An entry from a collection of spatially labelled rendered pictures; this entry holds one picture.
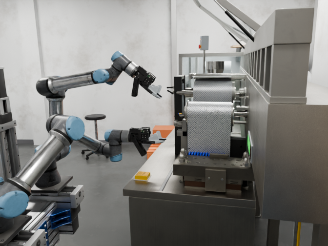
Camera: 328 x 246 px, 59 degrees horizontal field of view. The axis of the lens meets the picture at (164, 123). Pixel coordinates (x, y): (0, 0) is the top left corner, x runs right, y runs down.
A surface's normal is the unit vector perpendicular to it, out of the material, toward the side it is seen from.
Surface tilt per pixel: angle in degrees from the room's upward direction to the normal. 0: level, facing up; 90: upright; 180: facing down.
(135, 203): 90
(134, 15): 90
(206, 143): 90
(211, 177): 90
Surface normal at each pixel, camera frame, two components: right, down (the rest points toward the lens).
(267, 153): -0.23, 0.21
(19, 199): 0.77, 0.19
